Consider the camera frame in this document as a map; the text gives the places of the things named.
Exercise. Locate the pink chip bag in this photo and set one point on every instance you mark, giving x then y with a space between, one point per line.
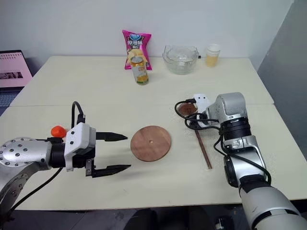
136 45

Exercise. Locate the orange carrot toy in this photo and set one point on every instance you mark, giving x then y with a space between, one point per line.
58 130

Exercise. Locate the plastic cup with yellow liquid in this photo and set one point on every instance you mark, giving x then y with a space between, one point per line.
212 56

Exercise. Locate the round wooden base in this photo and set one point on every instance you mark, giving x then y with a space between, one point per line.
151 143

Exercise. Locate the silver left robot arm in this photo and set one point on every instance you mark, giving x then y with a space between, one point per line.
21 153

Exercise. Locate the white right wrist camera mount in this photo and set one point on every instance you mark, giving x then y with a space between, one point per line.
202 101

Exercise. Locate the clear glass bowl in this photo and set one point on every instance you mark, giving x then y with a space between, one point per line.
180 60

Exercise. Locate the brown round object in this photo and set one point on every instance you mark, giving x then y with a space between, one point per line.
188 109

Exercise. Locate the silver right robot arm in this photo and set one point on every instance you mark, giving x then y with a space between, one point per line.
254 191

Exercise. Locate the thin wooden pole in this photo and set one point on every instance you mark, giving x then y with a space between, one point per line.
204 149

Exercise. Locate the laptop with pink screen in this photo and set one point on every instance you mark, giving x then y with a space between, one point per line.
12 69

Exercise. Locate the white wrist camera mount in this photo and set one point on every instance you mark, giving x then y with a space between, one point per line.
202 101
78 139

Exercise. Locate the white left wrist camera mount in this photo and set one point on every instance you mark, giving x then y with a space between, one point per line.
78 139

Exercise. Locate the yellow drink can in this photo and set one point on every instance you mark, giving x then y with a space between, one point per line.
139 72

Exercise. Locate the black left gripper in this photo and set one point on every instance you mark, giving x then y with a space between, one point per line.
82 159

